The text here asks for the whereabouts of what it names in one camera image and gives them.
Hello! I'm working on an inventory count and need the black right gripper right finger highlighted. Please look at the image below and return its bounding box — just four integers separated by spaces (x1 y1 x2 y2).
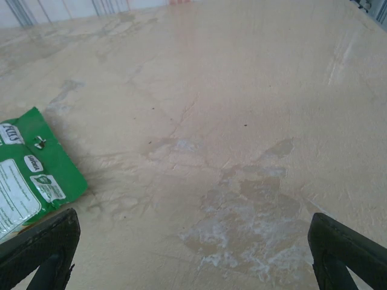
307 212 387 290

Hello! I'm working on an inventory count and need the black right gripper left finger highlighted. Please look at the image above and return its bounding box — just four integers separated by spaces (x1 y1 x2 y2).
0 207 81 290

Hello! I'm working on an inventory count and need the green snack bag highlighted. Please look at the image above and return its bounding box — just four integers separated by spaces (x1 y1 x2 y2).
0 106 89 242

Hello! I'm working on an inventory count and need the aluminium rail frame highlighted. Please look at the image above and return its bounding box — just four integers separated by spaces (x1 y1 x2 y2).
373 0 387 24

